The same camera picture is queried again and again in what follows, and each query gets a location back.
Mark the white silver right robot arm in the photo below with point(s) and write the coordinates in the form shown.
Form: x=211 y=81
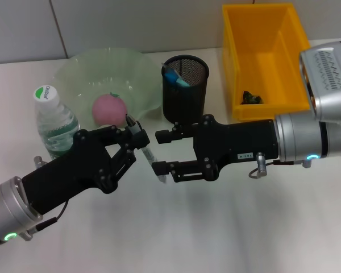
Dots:
x=301 y=139

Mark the clear green-label water bottle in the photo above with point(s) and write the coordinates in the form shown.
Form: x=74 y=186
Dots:
x=54 y=119

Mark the yellow plastic bin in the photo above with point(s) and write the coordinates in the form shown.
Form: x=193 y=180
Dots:
x=272 y=57

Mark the clear plastic ruler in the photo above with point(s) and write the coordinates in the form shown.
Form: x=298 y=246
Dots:
x=170 y=67

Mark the silver ballpoint pen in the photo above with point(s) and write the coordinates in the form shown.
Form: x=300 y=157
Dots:
x=149 y=155

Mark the pink toy peach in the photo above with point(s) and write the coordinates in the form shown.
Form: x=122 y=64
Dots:
x=109 y=111

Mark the green wavy glass fruit bowl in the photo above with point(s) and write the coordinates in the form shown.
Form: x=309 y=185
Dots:
x=102 y=71

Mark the black mesh pen holder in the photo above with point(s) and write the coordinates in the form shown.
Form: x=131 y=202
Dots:
x=184 y=102

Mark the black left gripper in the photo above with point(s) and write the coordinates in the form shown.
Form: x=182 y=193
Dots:
x=65 y=173

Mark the green plastic wrapper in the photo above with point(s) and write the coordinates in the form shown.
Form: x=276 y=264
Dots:
x=251 y=98

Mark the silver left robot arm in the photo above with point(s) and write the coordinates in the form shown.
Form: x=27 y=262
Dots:
x=8 y=210

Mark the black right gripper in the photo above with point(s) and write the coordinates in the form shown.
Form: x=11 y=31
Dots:
x=238 y=139

